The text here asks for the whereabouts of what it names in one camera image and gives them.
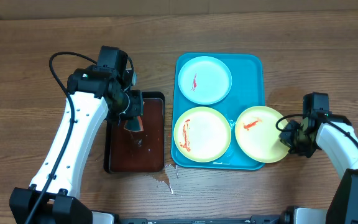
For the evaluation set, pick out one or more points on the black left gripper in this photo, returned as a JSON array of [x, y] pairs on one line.
[[137, 109]]

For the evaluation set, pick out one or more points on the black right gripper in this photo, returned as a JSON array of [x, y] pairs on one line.
[[286, 137]]

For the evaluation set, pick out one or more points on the teal and red sponge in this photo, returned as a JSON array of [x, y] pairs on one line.
[[134, 125]]

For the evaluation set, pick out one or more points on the yellow plate with small smear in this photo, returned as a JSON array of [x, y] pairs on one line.
[[257, 133]]

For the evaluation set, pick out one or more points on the yellow plate with long smear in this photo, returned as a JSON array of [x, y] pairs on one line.
[[202, 134]]

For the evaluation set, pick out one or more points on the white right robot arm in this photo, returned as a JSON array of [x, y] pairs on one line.
[[335, 136]]

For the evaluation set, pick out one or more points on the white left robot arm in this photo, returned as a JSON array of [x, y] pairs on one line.
[[93, 96]]

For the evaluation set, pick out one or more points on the black wash basin tray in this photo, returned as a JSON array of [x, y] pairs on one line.
[[142, 151]]

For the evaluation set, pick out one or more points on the teal plastic tray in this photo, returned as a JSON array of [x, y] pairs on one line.
[[247, 90]]

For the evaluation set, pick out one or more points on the light blue plate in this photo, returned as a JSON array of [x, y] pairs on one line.
[[205, 80]]

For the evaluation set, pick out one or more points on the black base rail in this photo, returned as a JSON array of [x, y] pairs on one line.
[[197, 220]]

